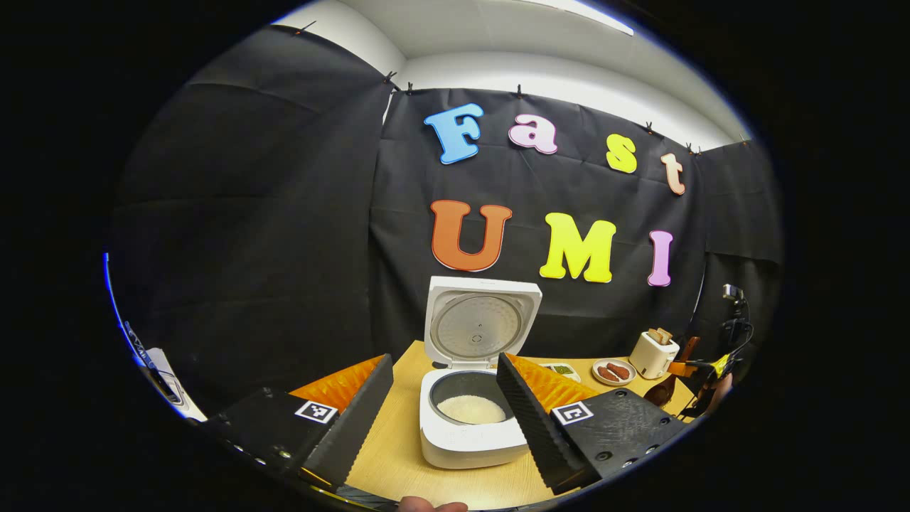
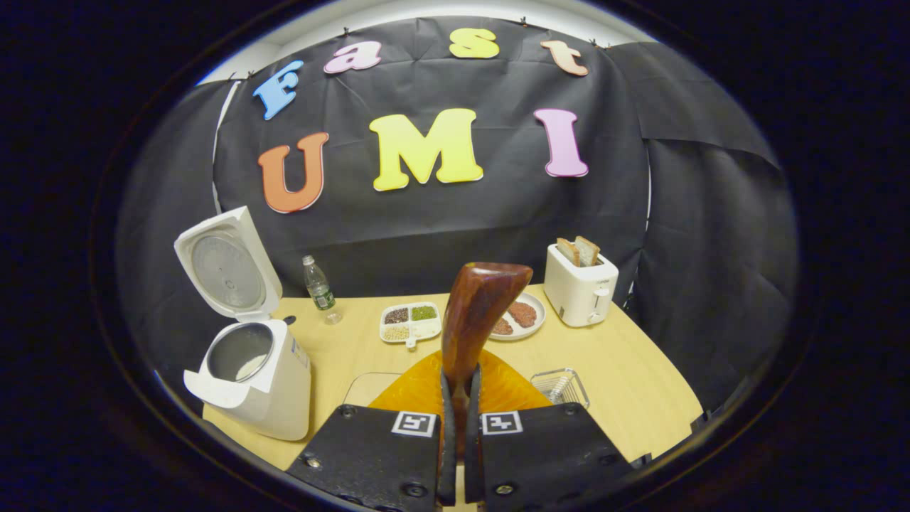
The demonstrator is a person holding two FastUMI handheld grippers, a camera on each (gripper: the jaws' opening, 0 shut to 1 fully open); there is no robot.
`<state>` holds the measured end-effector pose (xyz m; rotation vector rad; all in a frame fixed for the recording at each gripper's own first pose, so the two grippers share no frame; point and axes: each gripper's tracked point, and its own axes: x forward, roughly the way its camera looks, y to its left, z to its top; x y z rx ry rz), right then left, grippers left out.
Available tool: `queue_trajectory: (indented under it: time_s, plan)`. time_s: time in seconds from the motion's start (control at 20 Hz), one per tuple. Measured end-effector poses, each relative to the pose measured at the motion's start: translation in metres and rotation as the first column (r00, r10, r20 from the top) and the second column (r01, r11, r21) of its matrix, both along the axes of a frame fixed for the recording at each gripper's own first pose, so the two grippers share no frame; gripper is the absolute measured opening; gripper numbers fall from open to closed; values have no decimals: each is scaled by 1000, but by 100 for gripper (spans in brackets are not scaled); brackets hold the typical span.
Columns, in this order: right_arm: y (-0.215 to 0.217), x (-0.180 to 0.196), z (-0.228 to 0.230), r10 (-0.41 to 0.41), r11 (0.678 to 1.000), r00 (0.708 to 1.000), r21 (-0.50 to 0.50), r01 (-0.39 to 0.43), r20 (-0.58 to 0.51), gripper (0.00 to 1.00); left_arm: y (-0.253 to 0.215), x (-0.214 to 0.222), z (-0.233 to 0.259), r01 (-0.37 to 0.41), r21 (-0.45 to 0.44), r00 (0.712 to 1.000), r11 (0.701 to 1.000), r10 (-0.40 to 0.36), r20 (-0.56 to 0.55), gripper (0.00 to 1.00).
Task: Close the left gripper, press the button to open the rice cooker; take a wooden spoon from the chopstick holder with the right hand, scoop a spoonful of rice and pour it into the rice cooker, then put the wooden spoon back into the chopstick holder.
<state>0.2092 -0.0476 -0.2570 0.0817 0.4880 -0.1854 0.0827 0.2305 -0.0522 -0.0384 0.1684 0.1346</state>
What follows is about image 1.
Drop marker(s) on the brown wooden spoon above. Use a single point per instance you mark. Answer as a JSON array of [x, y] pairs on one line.
[[660, 392]]

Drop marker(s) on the white rice cooker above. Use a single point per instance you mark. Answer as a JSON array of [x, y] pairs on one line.
[[462, 444]]

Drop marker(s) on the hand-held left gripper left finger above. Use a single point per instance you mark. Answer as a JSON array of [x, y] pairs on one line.
[[359, 419]]

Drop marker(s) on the row of black cloth clips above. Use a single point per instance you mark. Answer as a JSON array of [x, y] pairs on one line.
[[519, 90]]

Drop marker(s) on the raw white rice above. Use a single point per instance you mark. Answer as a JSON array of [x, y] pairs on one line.
[[470, 410]]

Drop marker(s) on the toast slice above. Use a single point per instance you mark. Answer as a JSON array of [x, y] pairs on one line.
[[665, 334], [653, 336]]

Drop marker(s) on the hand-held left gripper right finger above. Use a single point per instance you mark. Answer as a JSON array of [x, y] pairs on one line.
[[533, 419]]

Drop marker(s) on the white toaster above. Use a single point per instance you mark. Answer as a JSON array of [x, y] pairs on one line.
[[650, 363]]

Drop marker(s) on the white divided bean tray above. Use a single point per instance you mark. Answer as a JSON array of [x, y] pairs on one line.
[[565, 370]]

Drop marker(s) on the black backdrop cloth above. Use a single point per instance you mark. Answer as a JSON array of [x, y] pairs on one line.
[[249, 213]]

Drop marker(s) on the white round plate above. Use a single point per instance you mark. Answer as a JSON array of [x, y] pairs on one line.
[[603, 380]]

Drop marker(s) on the black smartphone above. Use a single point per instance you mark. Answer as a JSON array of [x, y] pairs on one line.
[[163, 385]]

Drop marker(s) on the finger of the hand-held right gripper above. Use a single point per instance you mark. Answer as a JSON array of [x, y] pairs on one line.
[[686, 368]]

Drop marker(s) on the computer monitor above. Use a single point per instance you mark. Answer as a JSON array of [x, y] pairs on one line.
[[117, 306]]

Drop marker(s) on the brown sausage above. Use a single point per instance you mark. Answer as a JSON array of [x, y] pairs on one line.
[[608, 374], [618, 370]]

